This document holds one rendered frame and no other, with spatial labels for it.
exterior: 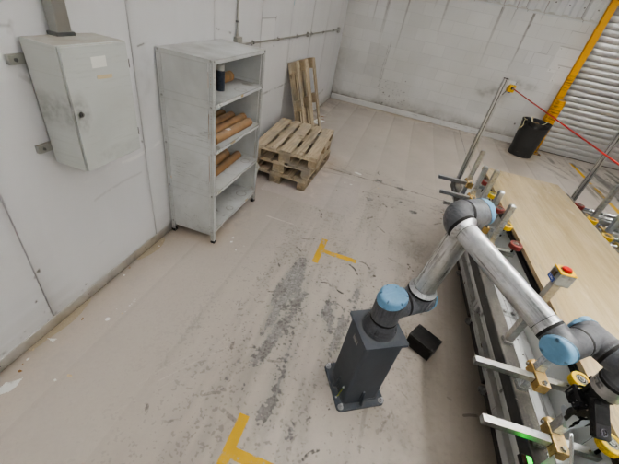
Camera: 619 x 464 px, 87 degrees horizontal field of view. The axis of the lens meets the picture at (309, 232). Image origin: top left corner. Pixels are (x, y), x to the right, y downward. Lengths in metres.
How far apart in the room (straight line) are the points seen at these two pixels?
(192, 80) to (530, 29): 7.25
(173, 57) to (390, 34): 6.43
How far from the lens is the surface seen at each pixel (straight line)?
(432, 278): 1.72
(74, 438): 2.32
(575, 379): 1.87
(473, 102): 8.76
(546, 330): 1.26
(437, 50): 8.54
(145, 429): 2.24
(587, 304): 2.39
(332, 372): 2.38
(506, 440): 2.48
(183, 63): 2.65
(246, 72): 3.42
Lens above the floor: 2.02
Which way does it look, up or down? 36 degrees down
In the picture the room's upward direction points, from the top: 12 degrees clockwise
